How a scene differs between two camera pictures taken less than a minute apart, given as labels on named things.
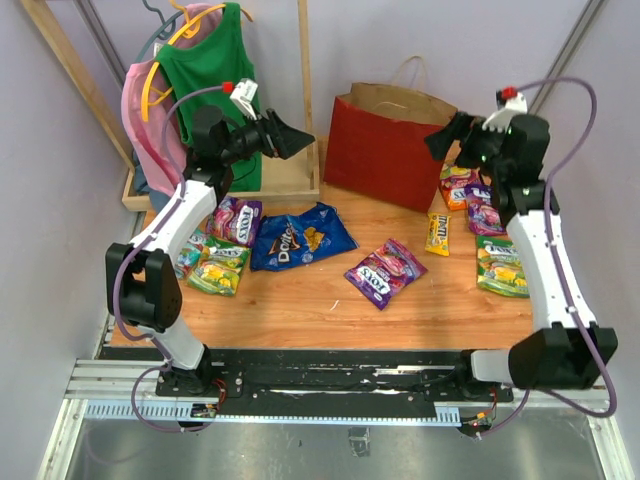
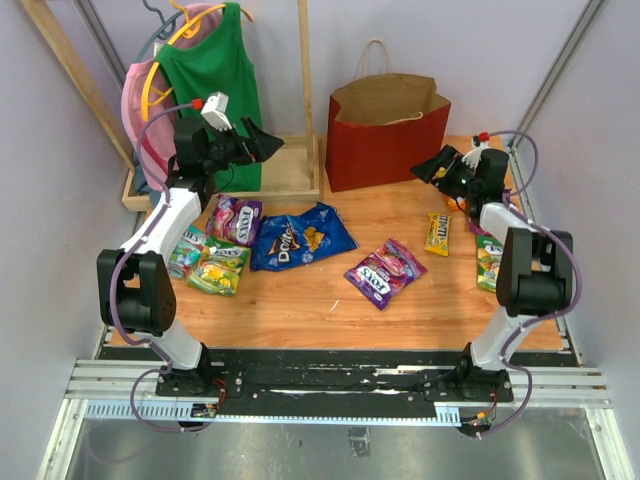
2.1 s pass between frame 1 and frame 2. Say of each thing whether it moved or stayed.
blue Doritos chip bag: stayed
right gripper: moved
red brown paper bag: moved
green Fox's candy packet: stayed
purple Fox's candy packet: stayed
